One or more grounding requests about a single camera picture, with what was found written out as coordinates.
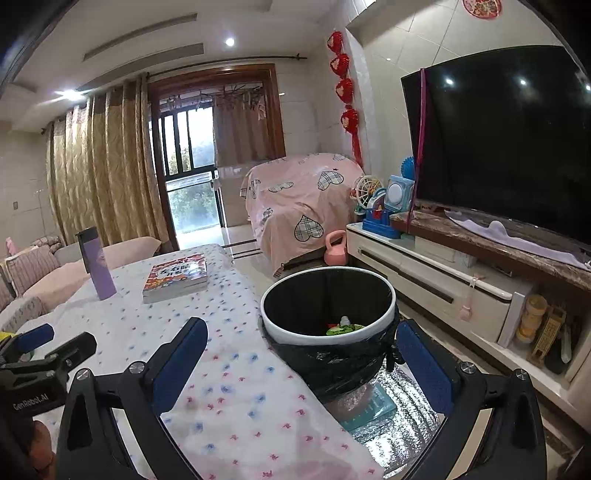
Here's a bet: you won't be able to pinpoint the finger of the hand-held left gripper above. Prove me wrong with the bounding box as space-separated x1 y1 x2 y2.
0 323 55 365
44 331 98 374

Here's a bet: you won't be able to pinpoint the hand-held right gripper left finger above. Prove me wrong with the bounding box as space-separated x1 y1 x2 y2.
55 318 209 480

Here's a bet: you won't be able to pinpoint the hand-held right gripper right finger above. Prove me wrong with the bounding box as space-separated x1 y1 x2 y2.
396 319 550 480

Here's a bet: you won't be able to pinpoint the green food pouch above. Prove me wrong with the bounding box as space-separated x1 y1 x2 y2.
324 315 368 337

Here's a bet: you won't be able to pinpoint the white bin with black bag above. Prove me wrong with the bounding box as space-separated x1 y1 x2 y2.
260 267 402 402

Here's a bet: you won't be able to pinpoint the person's left hand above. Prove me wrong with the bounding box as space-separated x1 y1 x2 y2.
32 421 57 468

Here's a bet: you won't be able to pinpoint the pink sofa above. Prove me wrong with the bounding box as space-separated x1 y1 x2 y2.
0 235 162 334

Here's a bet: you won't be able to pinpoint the pink sofa cushion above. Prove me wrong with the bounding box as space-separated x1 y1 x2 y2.
4 247 62 297

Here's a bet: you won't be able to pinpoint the teal book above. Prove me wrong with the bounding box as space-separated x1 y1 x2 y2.
344 383 399 433

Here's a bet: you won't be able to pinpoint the purple thermos bottle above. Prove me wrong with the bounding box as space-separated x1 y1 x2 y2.
75 226 117 301

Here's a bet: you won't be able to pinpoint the red cover children's book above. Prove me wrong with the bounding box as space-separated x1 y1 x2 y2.
143 264 208 294

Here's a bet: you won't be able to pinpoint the white television cabinet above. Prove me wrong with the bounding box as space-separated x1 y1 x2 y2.
345 210 591 407

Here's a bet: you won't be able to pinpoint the yellow jar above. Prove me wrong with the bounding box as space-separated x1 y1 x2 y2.
517 295 549 344

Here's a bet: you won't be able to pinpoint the wooden box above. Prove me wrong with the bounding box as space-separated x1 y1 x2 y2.
531 307 567 367

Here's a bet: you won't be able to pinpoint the pink kettlebell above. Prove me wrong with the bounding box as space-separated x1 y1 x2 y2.
323 230 349 267

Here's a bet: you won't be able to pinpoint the pale lavender cloth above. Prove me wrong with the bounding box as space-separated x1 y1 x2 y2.
445 210 591 271

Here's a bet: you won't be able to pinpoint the light blue box toy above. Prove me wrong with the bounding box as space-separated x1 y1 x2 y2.
385 174 415 215

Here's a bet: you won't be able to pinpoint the toy ferris wheel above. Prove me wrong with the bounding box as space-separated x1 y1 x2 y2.
353 175 385 215

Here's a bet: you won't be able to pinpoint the balcony glass door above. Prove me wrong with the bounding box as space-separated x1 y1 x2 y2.
148 65 287 250

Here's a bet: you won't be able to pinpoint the beige curtain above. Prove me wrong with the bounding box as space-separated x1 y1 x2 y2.
41 76 172 252

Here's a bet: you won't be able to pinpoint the pink heart print cover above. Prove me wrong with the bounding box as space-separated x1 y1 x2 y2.
239 152 366 278

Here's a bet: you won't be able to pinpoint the black television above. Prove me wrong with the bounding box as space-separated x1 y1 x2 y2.
401 44 591 252

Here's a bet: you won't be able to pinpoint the red hanging ornaments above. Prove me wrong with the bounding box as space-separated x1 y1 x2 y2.
327 30 365 171

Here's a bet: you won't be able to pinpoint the pink cabinet lock strap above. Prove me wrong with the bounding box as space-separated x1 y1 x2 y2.
458 274 483 325

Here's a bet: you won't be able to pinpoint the red round wall sticker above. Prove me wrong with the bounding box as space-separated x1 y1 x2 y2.
462 0 504 19

